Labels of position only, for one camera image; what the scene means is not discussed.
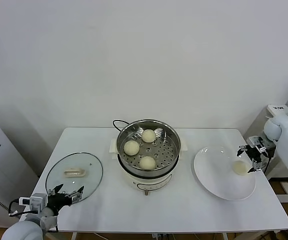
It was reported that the white side desk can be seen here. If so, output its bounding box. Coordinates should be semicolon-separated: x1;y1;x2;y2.
243;103;288;181

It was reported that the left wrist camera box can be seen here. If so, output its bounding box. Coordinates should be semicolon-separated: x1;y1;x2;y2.
18;192;47;213

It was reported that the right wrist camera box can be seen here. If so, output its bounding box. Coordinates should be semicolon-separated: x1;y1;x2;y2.
248;136;267;153

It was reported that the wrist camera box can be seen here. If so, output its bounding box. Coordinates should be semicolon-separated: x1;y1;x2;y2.
248;136;267;153
18;192;47;213

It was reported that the cream electric cooker base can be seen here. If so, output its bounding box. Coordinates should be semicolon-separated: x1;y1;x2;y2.
108;136;189;197

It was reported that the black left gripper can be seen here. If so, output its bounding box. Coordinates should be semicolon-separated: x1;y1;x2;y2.
46;184;85;216

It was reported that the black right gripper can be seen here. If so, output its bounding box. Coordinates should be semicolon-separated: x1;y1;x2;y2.
236;144;269;174

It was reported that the perforated steel steamer basket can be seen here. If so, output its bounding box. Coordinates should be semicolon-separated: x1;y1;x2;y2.
115;118;181;177

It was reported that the white steamed baozi bun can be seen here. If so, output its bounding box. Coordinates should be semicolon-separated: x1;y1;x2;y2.
139;155;157;171
231;160;249;175
140;128;157;144
123;140;140;156

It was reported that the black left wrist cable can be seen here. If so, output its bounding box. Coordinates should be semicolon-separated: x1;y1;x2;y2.
8;198;23;218

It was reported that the white round plate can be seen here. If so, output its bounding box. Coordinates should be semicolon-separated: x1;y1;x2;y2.
193;145;257;201

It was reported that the black cooker power cable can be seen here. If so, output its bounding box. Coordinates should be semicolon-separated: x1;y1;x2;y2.
112;119;130;133

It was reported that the glass lid with cream handle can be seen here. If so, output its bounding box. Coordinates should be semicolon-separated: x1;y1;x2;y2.
45;151;104;204

